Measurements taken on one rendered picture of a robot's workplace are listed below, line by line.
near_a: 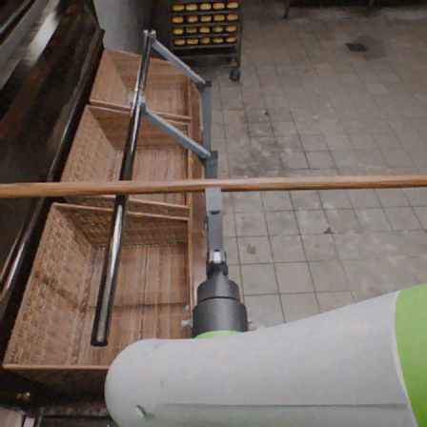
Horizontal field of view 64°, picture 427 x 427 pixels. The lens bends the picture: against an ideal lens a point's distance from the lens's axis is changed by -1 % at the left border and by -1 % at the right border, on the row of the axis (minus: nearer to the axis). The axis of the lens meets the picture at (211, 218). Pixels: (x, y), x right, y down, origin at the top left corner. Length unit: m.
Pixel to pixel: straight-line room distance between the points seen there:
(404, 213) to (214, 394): 2.37
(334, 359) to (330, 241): 2.02
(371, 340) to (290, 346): 0.06
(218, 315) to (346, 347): 0.32
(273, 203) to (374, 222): 0.66
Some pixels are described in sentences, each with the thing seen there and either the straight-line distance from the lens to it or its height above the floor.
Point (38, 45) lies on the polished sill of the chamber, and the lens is 1.52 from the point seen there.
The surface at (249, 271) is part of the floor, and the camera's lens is 2.03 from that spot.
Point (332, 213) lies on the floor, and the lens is 2.41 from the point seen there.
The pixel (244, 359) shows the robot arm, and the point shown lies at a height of 1.44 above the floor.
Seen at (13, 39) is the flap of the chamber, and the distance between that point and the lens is 0.93.
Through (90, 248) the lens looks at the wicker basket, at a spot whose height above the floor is 0.61.
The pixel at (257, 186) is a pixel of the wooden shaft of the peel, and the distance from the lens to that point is 0.76.
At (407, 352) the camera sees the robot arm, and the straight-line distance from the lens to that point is 0.23.
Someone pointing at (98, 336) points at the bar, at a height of 1.17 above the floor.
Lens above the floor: 1.73
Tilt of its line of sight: 50 degrees down
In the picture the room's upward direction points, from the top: straight up
